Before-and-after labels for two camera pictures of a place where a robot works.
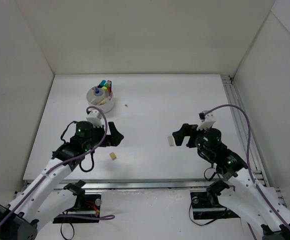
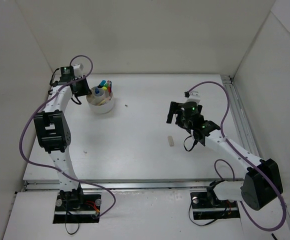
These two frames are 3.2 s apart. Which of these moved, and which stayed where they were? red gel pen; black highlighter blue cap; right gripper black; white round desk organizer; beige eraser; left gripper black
Moved: left gripper black; right gripper black
Stayed: white round desk organizer; red gel pen; beige eraser; black highlighter blue cap
